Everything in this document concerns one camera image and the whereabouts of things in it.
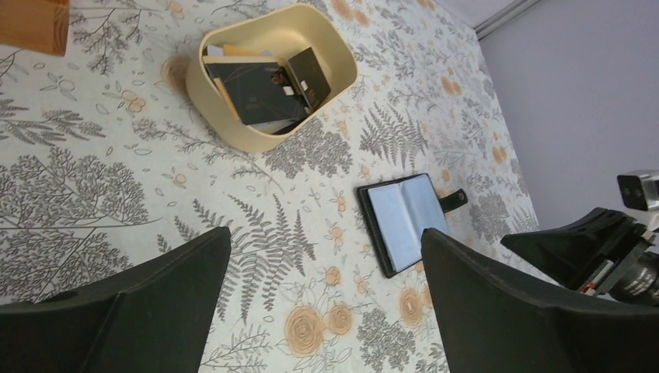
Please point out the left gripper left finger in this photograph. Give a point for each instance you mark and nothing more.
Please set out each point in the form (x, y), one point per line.
(154, 317)

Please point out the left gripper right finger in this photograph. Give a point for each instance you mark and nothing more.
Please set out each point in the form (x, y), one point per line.
(495, 318)

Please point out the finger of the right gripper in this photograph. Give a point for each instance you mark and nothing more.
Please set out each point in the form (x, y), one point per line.
(572, 254)

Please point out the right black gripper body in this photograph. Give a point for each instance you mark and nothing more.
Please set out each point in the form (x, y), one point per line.
(629, 271)

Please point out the black card holder wallet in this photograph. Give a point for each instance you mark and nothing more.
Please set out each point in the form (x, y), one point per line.
(397, 212)

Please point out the black credit card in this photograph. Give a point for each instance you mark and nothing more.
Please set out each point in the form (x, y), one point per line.
(258, 92)
(307, 72)

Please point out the gold striped credit card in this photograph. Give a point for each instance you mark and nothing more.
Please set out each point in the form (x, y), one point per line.
(233, 50)

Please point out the grey striped credit card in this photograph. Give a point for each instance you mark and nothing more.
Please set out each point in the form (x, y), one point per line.
(214, 51)

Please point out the wooden compartment box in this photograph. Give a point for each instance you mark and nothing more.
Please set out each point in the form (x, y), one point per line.
(36, 25)

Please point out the beige oval tray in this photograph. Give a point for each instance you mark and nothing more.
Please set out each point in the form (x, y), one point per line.
(283, 32)

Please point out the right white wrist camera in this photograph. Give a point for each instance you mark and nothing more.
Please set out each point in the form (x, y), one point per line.
(639, 189)

